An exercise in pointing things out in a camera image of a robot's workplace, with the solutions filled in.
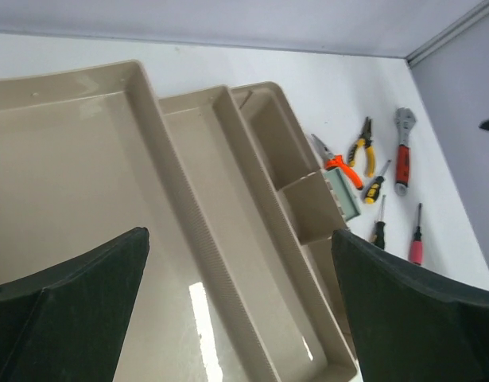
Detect right frame post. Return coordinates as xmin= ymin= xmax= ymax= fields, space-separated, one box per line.
xmin=405 ymin=0 xmax=489 ymax=67

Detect black yellow screwdriver upper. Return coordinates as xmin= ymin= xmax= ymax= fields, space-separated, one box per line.
xmin=363 ymin=160 xmax=391 ymax=204

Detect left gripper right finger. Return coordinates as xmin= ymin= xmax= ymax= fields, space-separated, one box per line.
xmin=332 ymin=229 xmax=489 ymax=381

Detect yellow handled pliers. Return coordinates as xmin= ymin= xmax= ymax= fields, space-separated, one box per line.
xmin=347 ymin=117 xmax=376 ymax=177

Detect black yellow screwdriver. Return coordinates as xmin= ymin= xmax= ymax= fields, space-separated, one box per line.
xmin=363 ymin=160 xmax=391 ymax=204
xmin=371 ymin=195 xmax=386 ymax=250

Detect red handled adjustable wrench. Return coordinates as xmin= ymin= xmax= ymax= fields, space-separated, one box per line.
xmin=394 ymin=107 xmax=417 ymax=197

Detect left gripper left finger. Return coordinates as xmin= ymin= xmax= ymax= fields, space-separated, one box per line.
xmin=0 ymin=227 xmax=149 ymax=381

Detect orange handled long-nose pliers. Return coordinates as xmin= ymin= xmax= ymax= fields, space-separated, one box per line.
xmin=311 ymin=134 xmax=364 ymax=190

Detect beige toolbox tray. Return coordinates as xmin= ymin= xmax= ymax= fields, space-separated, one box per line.
xmin=0 ymin=61 xmax=357 ymax=381

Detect black yellow screwdriver lower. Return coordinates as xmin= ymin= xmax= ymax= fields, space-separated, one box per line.
xmin=371 ymin=195 xmax=386 ymax=250

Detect translucent brown toolbox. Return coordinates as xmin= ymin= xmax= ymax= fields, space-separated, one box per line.
xmin=231 ymin=82 xmax=357 ymax=363

